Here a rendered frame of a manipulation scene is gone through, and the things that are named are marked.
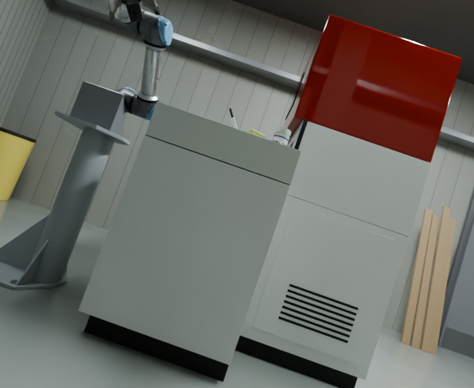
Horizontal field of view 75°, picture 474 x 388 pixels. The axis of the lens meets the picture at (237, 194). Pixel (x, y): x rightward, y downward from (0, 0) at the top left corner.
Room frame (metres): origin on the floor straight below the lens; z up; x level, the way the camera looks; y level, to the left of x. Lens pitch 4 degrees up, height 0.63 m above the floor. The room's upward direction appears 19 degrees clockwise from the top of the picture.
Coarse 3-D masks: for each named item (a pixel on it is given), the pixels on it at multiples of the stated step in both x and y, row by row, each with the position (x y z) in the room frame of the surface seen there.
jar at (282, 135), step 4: (276, 128) 1.35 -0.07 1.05; (280, 128) 1.33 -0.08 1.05; (284, 128) 1.32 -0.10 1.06; (276, 132) 1.34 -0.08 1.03; (280, 132) 1.32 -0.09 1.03; (284, 132) 1.33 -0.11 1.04; (288, 132) 1.33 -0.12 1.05; (276, 136) 1.33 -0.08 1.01; (280, 136) 1.32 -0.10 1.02; (284, 136) 1.32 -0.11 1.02; (288, 136) 1.33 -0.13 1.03; (272, 140) 1.34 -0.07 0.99; (276, 140) 1.33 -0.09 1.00; (280, 140) 1.32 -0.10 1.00; (284, 140) 1.33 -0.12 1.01; (288, 140) 1.34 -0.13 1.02; (284, 144) 1.33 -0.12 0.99
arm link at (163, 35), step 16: (144, 16) 1.43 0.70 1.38; (160, 16) 1.45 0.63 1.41; (144, 32) 1.47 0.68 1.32; (160, 32) 1.44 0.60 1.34; (160, 48) 1.51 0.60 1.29; (144, 64) 1.58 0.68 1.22; (160, 64) 1.59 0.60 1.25; (144, 80) 1.62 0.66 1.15; (144, 96) 1.66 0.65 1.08; (144, 112) 1.71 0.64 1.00
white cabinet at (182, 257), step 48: (144, 144) 1.25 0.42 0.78; (144, 192) 1.25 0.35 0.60; (192, 192) 1.25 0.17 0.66; (240, 192) 1.24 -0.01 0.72; (144, 240) 1.25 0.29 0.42; (192, 240) 1.24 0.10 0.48; (240, 240) 1.24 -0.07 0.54; (96, 288) 1.25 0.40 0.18; (144, 288) 1.25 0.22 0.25; (192, 288) 1.24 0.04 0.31; (240, 288) 1.24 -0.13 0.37; (144, 336) 1.28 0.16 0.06; (192, 336) 1.24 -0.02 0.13
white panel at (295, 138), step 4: (304, 120) 1.58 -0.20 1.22; (300, 124) 1.64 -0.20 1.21; (304, 124) 1.58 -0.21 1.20; (300, 128) 1.59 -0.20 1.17; (304, 128) 1.58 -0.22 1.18; (296, 132) 1.69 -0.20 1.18; (300, 132) 1.58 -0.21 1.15; (292, 136) 1.83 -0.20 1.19; (296, 136) 1.62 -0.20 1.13; (300, 136) 1.58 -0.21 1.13; (292, 140) 1.76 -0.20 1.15; (296, 140) 1.58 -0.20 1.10; (300, 140) 1.58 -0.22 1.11; (288, 144) 1.97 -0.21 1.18; (292, 144) 1.67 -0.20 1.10; (296, 144) 1.58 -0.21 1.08; (296, 148) 1.58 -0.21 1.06
